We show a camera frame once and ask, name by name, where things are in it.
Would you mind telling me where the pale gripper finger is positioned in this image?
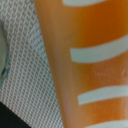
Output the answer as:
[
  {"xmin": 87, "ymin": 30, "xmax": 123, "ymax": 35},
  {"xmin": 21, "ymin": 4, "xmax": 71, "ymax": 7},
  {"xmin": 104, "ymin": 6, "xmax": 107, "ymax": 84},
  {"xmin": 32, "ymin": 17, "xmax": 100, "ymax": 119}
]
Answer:
[{"xmin": 0, "ymin": 20, "xmax": 9, "ymax": 88}]

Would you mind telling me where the beige woven placemat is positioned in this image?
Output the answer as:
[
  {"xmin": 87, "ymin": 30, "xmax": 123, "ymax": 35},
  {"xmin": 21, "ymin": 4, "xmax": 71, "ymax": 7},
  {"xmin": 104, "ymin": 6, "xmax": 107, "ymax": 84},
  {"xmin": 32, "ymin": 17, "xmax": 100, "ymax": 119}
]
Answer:
[{"xmin": 0, "ymin": 0, "xmax": 64, "ymax": 128}]

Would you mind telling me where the orange bread loaf toy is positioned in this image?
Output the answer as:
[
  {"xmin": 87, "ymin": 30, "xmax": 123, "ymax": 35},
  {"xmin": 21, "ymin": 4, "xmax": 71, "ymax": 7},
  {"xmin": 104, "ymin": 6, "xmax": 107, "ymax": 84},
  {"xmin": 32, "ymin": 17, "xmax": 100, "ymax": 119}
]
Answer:
[{"xmin": 34, "ymin": 0, "xmax": 128, "ymax": 128}]

